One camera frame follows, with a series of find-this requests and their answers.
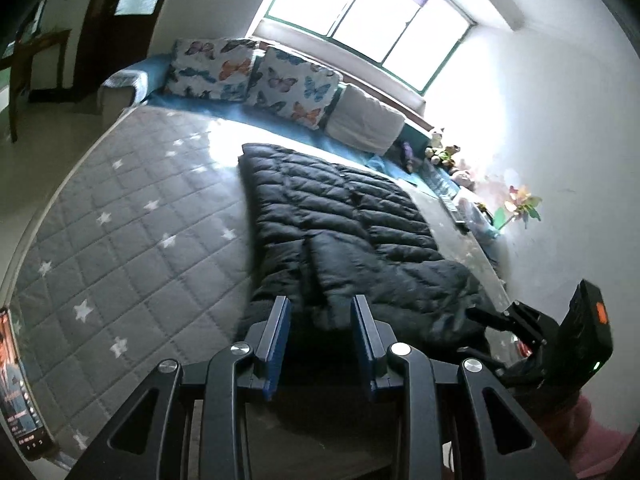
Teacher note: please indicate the dark wooden door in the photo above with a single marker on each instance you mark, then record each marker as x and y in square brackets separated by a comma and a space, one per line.
[100, 35]

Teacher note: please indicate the colourful pinwheel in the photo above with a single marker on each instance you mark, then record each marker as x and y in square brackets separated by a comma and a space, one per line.
[520, 205]

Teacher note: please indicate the brown plush toy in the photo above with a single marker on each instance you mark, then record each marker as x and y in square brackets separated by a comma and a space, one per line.
[442, 156]

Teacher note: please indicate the grey patterned cloth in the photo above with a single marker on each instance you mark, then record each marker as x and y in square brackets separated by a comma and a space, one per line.
[122, 85]

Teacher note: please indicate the purple toy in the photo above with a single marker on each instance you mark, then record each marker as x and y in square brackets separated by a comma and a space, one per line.
[407, 154]

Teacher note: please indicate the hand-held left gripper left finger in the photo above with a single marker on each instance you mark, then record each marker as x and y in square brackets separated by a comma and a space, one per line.
[277, 350]

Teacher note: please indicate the pink plush toy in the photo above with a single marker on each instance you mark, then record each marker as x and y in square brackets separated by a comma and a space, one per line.
[462, 179]

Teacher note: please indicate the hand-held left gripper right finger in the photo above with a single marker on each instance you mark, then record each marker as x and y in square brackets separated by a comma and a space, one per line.
[364, 345]

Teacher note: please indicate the black down jacket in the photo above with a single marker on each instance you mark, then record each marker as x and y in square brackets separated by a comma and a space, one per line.
[350, 240]

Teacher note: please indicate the clear plastic box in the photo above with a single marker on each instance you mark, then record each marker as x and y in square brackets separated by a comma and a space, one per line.
[477, 217]

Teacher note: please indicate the plain white pillow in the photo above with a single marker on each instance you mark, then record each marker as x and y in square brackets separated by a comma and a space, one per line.
[365, 120]

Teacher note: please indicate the white plush toy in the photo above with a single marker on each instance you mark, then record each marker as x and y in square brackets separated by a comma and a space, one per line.
[438, 138]

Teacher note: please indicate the butterfly print pillow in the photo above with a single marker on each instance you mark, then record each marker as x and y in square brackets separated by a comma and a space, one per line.
[215, 67]
[295, 85]

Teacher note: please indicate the grey star quilted mattress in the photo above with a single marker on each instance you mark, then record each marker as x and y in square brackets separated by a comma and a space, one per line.
[140, 240]

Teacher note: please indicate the smartphone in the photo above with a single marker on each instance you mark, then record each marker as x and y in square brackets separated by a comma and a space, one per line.
[20, 390]

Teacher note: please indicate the wooden side table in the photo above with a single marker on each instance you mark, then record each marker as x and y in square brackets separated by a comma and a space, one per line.
[40, 42]

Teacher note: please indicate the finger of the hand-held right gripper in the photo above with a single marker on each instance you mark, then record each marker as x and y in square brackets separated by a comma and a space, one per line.
[492, 362]
[490, 320]

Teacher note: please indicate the blue sofa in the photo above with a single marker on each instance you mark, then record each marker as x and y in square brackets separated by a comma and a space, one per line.
[210, 110]

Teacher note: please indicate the green framed window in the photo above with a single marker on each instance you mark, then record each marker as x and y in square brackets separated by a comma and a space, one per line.
[370, 15]

